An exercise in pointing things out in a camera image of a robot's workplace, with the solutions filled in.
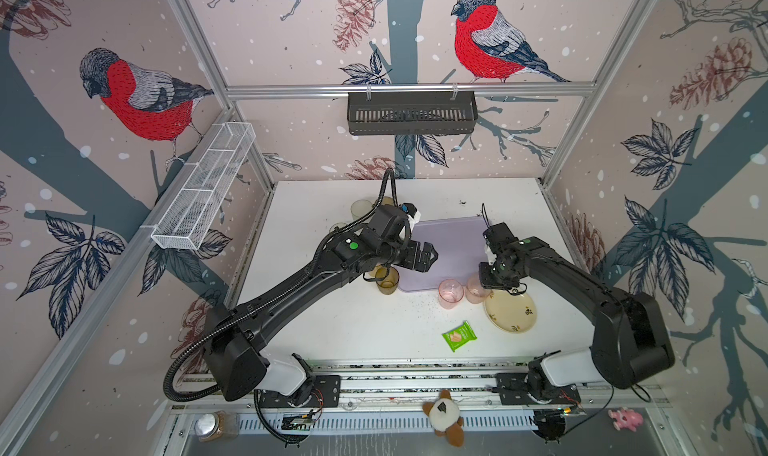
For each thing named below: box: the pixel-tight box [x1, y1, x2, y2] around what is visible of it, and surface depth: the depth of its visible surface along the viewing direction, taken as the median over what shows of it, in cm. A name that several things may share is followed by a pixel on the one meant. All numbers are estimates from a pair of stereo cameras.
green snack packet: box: [442, 320, 477, 352], surface depth 83 cm
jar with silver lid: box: [194, 410, 241, 443], surface depth 63 cm
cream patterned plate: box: [484, 290, 537, 333], surface depth 87 cm
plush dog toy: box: [422, 390, 464, 447], surface depth 70 cm
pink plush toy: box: [608, 406, 644, 432], surface depth 70 cm
